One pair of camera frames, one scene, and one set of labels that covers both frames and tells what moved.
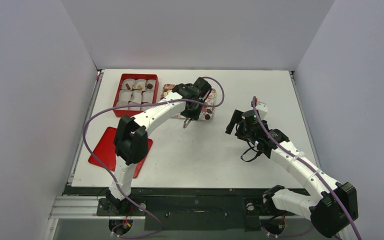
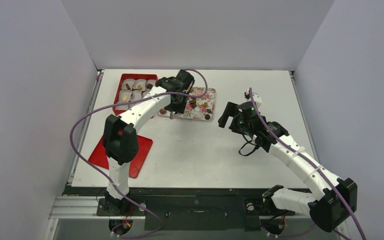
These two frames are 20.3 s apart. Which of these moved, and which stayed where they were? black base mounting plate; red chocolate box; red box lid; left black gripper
Moved: left black gripper
Stayed: red box lid; red chocolate box; black base mounting plate
